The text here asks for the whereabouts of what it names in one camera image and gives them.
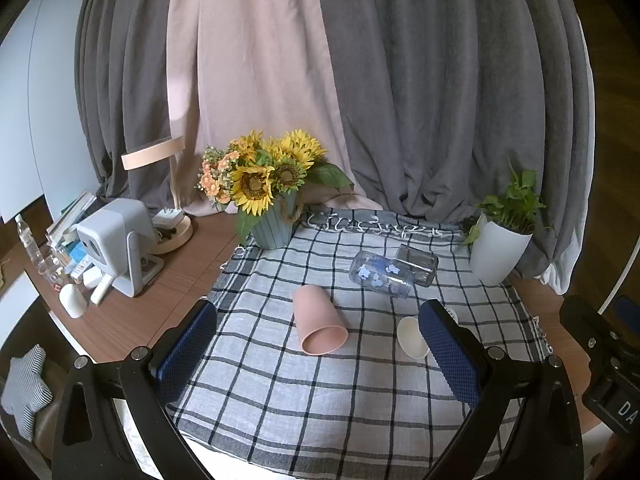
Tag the white plant pot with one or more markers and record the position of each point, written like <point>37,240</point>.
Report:
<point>497,252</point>

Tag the striped star pillow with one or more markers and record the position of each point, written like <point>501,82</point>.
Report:
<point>25,385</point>

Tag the white remote control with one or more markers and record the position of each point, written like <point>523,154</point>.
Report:
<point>100,289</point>

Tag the sunflower bouquet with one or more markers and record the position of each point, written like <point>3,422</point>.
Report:
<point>260,175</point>

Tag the checked grey cloth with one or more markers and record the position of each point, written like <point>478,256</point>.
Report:
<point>320,400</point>

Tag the white power strip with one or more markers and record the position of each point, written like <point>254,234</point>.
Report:
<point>167,217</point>

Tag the pink desk lamp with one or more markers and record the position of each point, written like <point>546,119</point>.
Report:
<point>150,152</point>

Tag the stack of books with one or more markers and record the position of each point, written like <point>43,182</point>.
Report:
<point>70,215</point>

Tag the pink cup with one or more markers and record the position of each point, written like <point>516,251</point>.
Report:
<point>317,322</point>

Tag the grey curtain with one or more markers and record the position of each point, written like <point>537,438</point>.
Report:
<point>450,85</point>
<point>130,60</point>

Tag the white paper cup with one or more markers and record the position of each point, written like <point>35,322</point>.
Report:
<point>411,335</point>

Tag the white projector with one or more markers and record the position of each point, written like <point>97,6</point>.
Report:
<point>112,232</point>

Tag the pink curtain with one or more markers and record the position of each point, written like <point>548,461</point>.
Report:
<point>250,60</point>

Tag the white oval gadget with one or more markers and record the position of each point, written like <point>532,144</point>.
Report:
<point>71,301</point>

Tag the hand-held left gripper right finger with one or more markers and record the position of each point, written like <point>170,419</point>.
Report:
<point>450,355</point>

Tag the teal ribbed vase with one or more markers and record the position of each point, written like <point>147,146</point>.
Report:
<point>272,227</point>

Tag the clear square glass cup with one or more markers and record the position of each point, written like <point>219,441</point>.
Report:
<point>419,262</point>

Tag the clear cup with blue print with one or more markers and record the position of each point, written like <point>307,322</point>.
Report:
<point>380,274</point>

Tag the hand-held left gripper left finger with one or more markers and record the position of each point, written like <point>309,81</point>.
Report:
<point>187,350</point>

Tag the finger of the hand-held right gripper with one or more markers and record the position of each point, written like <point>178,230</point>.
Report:
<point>582,317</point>

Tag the clear plastic bottle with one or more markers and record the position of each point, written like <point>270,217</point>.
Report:
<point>27,240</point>

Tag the green potted plant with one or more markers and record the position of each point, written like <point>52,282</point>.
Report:
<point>512,205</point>

